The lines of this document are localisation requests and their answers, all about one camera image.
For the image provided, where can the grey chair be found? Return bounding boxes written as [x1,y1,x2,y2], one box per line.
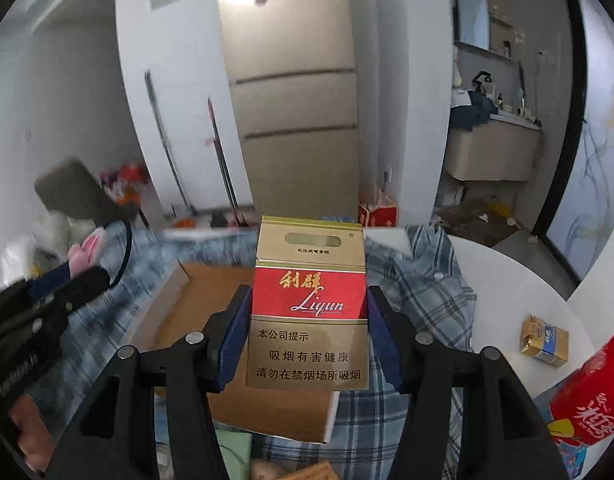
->
[34,157,138,224]

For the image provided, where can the green cloth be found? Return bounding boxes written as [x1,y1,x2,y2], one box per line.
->
[214,430,254,480]

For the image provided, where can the bathroom mirror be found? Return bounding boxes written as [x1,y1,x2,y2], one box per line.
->
[457,0,493,52]

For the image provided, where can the green mop handle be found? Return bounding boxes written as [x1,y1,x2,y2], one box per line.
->
[144,70,195,216]

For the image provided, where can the red plastic bag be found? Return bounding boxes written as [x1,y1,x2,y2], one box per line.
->
[99,160,150,202]

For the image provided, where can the black cable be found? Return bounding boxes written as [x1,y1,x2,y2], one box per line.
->
[107,227,134,288]

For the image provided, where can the beige vanity cabinet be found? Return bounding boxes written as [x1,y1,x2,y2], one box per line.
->
[444,110,544,184]

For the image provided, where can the dark blue cloth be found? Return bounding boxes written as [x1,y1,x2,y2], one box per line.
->
[449,92,499,132]

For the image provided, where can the person's left hand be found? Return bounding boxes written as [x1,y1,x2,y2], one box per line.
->
[9,395,55,472]

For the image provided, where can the red and gold cigarette pack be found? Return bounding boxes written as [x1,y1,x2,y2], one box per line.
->
[245,215,371,391]

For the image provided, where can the red tissue carton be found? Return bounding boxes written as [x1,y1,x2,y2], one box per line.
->
[358,195,399,229]

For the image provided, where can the marble patterned sliding door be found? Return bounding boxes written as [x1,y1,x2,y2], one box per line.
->
[546,0,614,282]

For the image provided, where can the white plastic bag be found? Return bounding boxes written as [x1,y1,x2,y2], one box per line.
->
[2,209,84,281]

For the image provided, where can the black door frame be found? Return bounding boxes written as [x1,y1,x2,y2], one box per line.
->
[541,0,589,243]

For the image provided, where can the beige refrigerator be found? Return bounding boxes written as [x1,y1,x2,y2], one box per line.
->
[216,0,364,217]

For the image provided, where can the blue plaid cloth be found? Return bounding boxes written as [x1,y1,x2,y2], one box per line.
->
[62,220,479,480]

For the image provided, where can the cardboard box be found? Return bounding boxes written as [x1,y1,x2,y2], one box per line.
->
[124,260,340,443]

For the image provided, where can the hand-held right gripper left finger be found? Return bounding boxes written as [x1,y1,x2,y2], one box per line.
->
[47,285,253,480]

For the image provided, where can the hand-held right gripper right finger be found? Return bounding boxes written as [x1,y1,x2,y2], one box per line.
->
[367,285,568,480]

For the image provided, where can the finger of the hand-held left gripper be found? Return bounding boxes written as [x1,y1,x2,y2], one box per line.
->
[29,260,72,293]
[37,266,110,313]

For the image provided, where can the gold and blue cigarette pack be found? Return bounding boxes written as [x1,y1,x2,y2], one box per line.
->
[520,315,571,369]

